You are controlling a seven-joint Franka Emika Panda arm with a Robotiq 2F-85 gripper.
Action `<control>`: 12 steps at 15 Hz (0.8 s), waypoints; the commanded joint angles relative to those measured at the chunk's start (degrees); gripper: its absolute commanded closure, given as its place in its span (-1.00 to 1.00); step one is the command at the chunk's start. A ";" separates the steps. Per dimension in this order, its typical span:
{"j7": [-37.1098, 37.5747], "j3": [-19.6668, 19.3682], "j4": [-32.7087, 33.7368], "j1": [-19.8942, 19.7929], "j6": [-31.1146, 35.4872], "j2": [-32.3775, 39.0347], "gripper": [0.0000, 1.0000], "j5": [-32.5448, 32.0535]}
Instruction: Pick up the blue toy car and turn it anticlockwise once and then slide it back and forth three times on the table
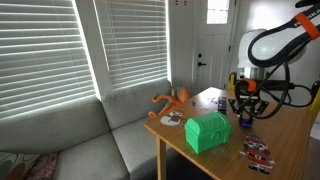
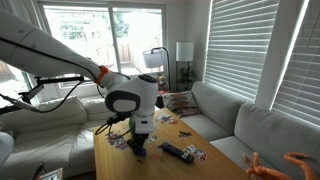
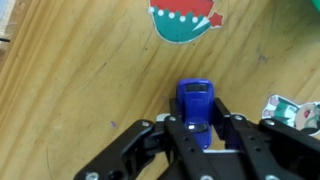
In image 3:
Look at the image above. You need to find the blue toy car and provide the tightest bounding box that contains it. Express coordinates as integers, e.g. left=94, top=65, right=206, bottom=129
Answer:
left=175, top=78, right=215, bottom=150

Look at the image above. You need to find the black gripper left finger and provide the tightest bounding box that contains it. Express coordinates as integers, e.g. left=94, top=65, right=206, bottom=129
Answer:
left=73, top=97, right=218, bottom=180

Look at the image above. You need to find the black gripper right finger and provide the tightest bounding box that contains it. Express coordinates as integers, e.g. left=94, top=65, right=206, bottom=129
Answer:
left=212, top=97, right=320, bottom=180

